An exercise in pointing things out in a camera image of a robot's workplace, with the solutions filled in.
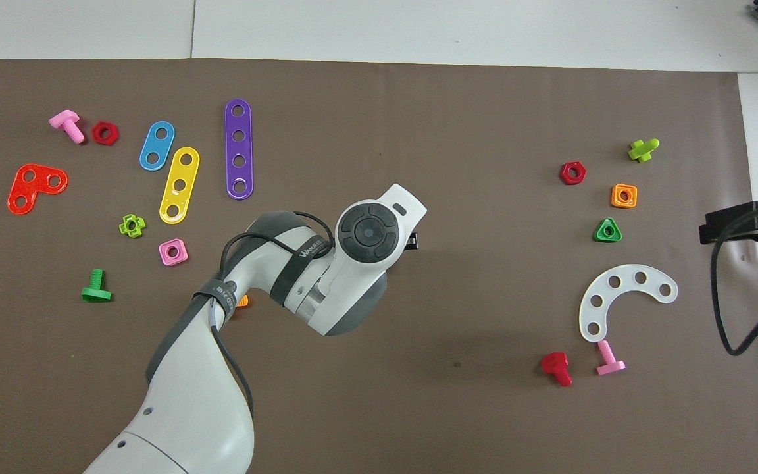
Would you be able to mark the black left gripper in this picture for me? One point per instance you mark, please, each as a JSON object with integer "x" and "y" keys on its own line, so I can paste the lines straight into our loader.
{"x": 412, "y": 242}

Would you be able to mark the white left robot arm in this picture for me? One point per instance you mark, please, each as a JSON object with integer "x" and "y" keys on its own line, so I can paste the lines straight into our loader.
{"x": 188, "y": 408}

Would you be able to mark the lime green plastic bolt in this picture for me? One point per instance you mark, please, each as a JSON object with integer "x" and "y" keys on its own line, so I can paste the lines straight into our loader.
{"x": 642, "y": 151}

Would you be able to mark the white curved five-hole strip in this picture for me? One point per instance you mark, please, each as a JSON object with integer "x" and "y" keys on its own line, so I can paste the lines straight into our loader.
{"x": 628, "y": 276}

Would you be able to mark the orange square plastic nut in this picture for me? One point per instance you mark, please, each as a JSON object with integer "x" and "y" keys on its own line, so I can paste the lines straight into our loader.
{"x": 616, "y": 196}

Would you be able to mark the green triangle plastic nut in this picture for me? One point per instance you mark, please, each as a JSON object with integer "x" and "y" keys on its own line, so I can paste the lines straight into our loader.
{"x": 599, "y": 236}

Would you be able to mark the red hexagon plastic nut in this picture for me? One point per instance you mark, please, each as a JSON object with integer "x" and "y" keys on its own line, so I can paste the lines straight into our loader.
{"x": 97, "y": 132}
{"x": 564, "y": 173}

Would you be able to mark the orange plastic bolt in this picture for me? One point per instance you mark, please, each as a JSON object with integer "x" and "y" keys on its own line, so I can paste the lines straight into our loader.
{"x": 243, "y": 302}

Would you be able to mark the brown table mat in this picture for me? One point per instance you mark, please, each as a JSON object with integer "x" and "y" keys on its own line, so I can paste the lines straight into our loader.
{"x": 484, "y": 408}

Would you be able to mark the red plastic bolt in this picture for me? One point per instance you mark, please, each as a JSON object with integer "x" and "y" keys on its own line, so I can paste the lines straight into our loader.
{"x": 555, "y": 362}

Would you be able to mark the purple four-hole plastic strip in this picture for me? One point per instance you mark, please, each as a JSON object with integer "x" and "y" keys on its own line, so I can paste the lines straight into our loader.
{"x": 238, "y": 148}

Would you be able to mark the pink plastic bolt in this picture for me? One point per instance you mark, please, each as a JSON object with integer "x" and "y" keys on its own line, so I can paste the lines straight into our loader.
{"x": 609, "y": 366}
{"x": 66, "y": 122}

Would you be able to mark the yellow three-hole plastic strip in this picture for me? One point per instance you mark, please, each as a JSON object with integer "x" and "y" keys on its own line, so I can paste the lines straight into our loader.
{"x": 183, "y": 172}

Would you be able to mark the pink square plastic nut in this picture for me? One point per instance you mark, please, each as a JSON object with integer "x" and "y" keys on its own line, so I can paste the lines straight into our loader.
{"x": 164, "y": 254}

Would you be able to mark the blue two-hole plastic strip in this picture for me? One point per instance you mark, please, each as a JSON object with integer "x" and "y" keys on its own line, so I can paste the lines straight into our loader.
{"x": 157, "y": 146}

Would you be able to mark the lime green cross nut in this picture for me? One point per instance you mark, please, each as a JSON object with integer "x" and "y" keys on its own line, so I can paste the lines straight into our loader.
{"x": 124, "y": 227}

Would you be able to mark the orange three-hole angled plate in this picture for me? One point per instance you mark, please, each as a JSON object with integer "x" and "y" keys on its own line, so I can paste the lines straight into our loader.
{"x": 38, "y": 187}

